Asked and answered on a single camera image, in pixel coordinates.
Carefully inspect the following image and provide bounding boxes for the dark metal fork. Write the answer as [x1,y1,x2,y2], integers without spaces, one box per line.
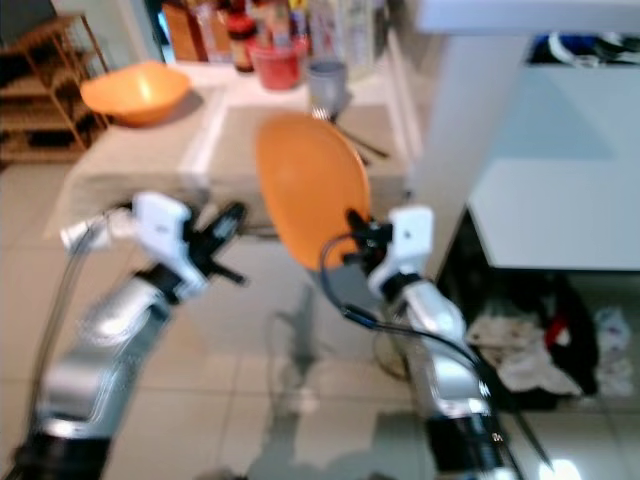
[313,108,390,161]

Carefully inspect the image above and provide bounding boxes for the dark grey appliance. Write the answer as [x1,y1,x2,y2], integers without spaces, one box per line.
[0,0,61,41]

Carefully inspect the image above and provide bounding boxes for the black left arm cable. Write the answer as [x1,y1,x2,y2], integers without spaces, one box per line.
[38,210,131,391]

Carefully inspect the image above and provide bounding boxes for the clear glass bottle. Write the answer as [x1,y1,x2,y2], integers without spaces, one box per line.
[305,0,381,59]

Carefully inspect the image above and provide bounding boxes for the red plastic cup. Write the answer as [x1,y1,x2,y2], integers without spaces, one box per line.
[247,40,307,92]

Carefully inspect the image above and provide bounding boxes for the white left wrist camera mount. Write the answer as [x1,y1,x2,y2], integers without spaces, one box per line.
[132,190,196,301]

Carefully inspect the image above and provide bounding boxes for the black laundry bag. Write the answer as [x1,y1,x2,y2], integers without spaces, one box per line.
[445,215,611,411]

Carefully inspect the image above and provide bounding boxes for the brown wooden box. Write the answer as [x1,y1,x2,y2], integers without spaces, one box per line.
[160,0,211,63]

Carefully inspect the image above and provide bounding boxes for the wooden slatted shelf rack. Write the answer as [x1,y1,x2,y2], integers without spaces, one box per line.
[0,12,109,166]

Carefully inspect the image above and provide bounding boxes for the white crumpled clothes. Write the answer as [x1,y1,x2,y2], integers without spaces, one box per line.
[468,312,583,396]

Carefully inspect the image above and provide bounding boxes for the white counter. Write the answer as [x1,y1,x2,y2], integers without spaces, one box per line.
[410,0,640,273]

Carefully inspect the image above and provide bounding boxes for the orange plastic bowl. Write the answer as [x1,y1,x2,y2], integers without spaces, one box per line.
[80,60,192,127]

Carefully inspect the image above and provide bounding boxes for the grey cup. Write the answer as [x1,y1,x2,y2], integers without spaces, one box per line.
[307,58,351,111]

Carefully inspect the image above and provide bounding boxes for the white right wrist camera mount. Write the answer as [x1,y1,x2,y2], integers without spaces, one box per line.
[368,205,435,296]

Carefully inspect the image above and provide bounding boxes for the blue cloth heap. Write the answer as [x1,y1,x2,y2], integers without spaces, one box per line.
[530,32,640,67]

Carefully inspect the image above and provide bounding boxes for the dark sauce bottle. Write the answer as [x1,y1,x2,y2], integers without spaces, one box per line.
[227,8,257,74]

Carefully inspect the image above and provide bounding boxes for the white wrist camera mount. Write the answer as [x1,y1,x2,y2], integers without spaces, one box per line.
[132,190,196,301]
[368,205,435,296]

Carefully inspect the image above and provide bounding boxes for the orange plastic plate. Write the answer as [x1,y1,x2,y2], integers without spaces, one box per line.
[252,111,372,272]

